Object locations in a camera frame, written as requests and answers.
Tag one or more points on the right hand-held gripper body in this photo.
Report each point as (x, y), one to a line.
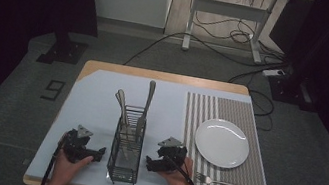
(171, 154)

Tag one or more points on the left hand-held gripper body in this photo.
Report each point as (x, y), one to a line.
(77, 145)

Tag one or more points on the person's right hand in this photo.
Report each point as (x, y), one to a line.
(177, 177)

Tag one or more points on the person's left hand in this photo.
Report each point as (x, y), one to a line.
(66, 169)

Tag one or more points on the light blue table mat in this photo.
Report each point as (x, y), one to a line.
(95, 108)

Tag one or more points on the white round plate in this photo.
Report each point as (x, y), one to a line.
(222, 143)

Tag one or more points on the silver spoon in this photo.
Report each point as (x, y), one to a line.
(122, 104)

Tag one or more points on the silver table knife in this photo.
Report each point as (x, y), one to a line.
(147, 103)

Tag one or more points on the black stand base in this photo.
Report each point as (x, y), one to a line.
(289, 89)
(63, 52)

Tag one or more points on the white power strip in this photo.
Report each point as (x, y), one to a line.
(274, 72)

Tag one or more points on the white frame desk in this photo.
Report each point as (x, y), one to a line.
(233, 9)

